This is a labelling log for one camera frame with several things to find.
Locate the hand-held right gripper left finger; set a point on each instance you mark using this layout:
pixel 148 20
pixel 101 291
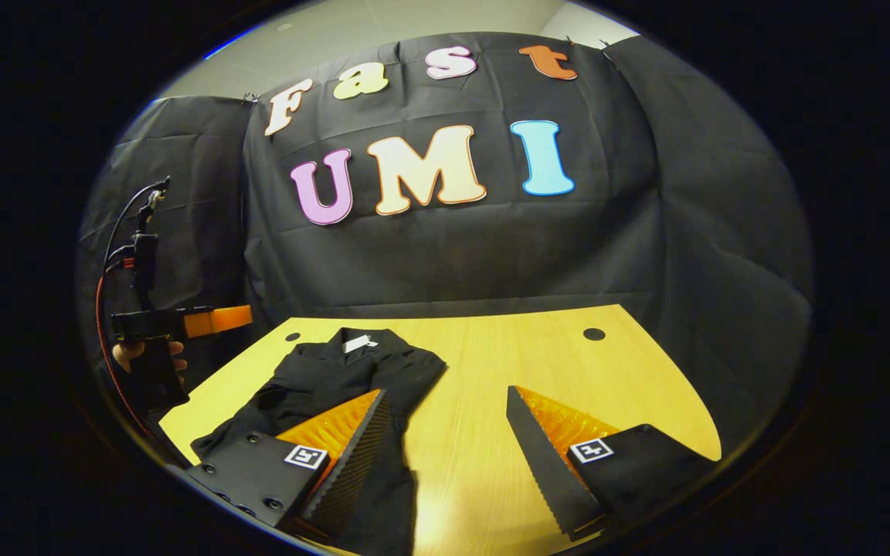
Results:
pixel 348 479

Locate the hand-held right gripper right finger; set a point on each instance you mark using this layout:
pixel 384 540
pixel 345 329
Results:
pixel 545 479

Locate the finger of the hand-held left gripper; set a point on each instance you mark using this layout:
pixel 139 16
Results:
pixel 217 319

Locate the black shirt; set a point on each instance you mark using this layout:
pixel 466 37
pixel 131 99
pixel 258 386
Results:
pixel 321 378

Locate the black backdrop cloth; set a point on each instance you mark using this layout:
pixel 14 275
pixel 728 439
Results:
pixel 453 255

